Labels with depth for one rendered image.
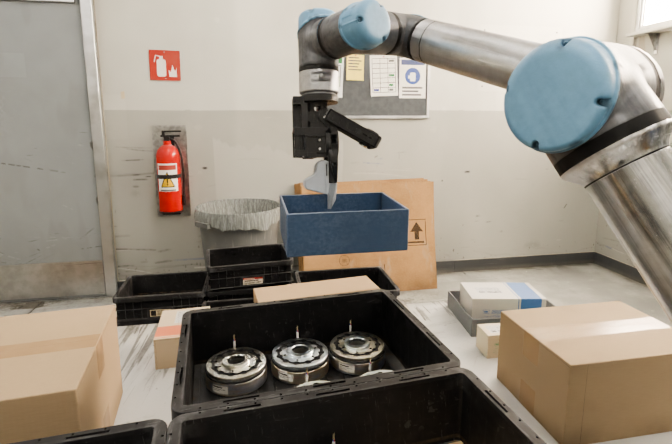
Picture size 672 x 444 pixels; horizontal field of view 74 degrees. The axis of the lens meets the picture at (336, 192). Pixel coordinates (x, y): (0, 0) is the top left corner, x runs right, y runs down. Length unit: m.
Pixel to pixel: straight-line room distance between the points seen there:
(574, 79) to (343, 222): 0.38
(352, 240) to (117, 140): 2.84
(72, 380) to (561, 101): 0.74
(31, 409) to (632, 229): 0.78
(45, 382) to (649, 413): 1.02
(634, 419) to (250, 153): 2.79
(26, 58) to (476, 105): 3.17
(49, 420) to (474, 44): 0.83
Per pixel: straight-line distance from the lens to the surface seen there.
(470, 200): 3.79
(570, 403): 0.95
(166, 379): 1.14
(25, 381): 0.84
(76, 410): 0.80
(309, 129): 0.81
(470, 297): 1.31
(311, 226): 0.70
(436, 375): 0.67
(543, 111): 0.51
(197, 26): 3.38
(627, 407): 1.03
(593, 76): 0.49
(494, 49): 0.74
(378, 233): 0.73
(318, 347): 0.87
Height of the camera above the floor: 1.28
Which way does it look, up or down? 10 degrees down
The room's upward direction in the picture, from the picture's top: straight up
